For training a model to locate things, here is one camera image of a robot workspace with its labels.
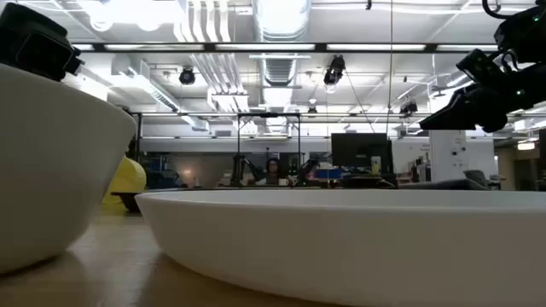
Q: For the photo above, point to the black computer monitor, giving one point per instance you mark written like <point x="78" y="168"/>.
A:
<point x="360" y="153"/>

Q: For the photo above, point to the yellow mug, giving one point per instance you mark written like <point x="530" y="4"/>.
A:
<point x="126" y="179"/>

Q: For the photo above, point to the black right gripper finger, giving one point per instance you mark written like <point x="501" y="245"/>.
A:
<point x="448" y="128"/>
<point x="452" y="113"/>

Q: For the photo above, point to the black overhead beam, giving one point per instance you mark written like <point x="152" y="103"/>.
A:
<point x="209" y="47"/>

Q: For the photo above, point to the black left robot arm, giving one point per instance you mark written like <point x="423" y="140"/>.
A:
<point x="21" y="17"/>

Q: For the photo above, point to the person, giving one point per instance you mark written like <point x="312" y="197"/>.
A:
<point x="273" y="172"/>

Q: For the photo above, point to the blue box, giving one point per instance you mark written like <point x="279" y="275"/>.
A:
<point x="327" y="174"/>

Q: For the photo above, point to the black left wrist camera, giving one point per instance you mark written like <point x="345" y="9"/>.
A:
<point x="42" y="55"/>

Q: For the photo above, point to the glowing wall lamp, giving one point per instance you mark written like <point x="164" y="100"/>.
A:
<point x="526" y="146"/>

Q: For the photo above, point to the black background rig frame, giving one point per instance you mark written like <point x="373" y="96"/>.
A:
<point x="268" y="115"/>

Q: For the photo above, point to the white round plate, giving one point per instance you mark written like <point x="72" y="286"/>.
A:
<point x="362" y="247"/>

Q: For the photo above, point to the black ceiling camera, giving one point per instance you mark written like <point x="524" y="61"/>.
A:
<point x="335" y="70"/>
<point x="187" y="77"/>
<point x="408" y="108"/>

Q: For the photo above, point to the dark office chair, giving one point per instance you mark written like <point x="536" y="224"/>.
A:
<point x="475" y="177"/>

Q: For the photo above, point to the grey cloth napkin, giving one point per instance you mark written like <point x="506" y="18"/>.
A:
<point x="448" y="184"/>

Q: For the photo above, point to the silver ventilation duct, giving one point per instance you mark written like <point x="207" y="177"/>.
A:
<point x="279" y="70"/>

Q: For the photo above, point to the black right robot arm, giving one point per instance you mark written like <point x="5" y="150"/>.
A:
<point x="524" y="30"/>

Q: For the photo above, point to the black background robot arm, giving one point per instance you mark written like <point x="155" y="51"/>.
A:
<point x="308" y="170"/>

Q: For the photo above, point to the off-white ceramic bowl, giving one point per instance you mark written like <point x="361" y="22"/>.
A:
<point x="51" y="170"/>

